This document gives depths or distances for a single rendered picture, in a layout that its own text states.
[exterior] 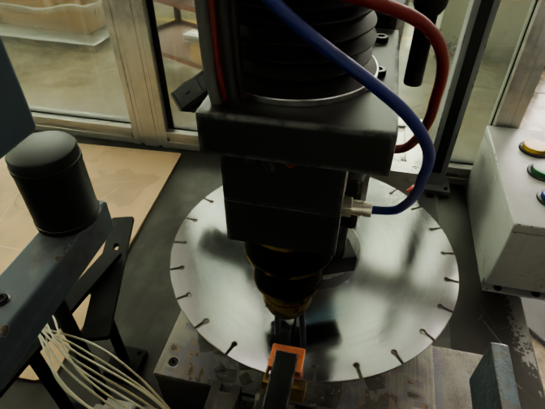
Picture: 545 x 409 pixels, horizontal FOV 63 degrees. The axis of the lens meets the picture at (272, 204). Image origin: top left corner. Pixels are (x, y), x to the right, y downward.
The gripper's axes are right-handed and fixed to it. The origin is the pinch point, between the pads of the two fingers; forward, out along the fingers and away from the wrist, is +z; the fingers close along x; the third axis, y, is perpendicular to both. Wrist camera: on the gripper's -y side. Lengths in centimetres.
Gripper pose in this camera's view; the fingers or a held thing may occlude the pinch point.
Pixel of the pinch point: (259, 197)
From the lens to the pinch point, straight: 53.6
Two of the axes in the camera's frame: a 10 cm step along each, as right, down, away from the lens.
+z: 0.8, 9.8, 1.6
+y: 9.6, -0.2, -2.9
